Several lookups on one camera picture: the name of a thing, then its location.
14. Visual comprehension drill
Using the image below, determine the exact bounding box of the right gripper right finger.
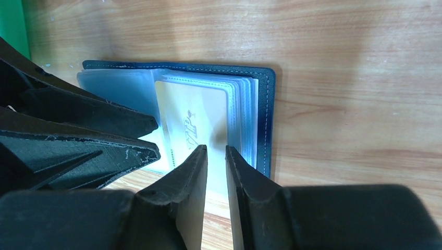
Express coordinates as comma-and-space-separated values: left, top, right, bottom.
226, 146, 441, 249

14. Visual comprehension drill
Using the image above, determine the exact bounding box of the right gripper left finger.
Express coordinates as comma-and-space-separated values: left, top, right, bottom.
1, 145, 207, 249

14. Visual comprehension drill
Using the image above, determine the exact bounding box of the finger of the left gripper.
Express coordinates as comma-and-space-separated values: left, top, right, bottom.
1, 39, 158, 138
1, 108, 160, 194

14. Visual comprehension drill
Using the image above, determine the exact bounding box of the yellow VIP card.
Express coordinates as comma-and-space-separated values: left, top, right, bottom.
155, 81, 227, 196

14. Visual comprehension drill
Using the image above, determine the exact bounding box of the navy blue card holder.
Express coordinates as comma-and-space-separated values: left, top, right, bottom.
77, 60, 276, 177

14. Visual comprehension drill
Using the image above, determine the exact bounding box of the green plastic bin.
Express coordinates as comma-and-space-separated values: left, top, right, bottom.
1, 0, 31, 59

